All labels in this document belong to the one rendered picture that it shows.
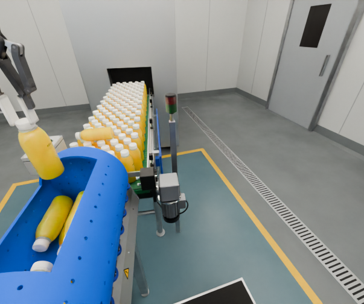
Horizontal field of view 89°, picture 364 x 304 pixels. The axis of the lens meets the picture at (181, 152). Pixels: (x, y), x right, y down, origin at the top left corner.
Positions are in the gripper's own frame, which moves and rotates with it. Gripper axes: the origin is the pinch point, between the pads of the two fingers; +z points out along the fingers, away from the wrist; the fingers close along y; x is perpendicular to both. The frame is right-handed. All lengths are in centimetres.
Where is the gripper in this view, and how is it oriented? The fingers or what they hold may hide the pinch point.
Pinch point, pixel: (18, 110)
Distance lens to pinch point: 60.9
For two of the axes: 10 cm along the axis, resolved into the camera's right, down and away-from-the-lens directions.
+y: 9.9, -0.9, 1.1
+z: 0.2, 8.4, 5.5
